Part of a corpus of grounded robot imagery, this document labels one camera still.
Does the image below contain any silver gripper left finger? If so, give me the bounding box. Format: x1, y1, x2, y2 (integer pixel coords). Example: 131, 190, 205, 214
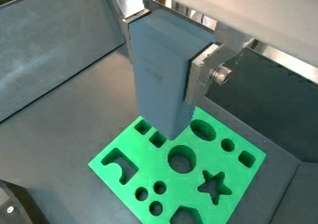
111, 0, 150, 56

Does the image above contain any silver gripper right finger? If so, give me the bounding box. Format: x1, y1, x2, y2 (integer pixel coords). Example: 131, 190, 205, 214
186, 22, 249, 106

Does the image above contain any grey rectangular block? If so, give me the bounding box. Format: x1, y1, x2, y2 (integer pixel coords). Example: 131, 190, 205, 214
130, 9, 216, 139

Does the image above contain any black round object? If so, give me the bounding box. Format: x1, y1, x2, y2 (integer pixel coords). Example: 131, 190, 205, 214
0, 179, 50, 224

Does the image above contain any green shape sorting board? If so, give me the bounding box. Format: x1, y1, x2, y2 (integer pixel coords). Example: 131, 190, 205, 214
89, 109, 266, 224

